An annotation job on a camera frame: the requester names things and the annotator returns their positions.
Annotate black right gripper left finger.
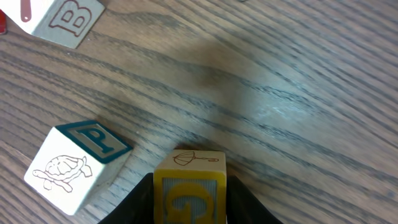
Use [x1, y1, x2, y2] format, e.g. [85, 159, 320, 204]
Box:
[98, 173, 154, 224]

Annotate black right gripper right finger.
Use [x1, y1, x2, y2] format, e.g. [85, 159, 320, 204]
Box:
[226, 175, 283, 224]

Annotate wooden block yellow acorn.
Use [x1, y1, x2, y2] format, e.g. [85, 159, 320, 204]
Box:
[154, 149, 227, 224]

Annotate wooden block yellow letter L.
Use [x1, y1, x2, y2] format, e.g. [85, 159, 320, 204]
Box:
[24, 120, 133, 215]

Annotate wooden block yellow letter B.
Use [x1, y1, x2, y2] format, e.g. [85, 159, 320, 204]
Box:
[1, 0, 105, 49]

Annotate wooden block red letter U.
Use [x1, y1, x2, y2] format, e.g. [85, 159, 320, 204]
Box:
[0, 10, 7, 35]

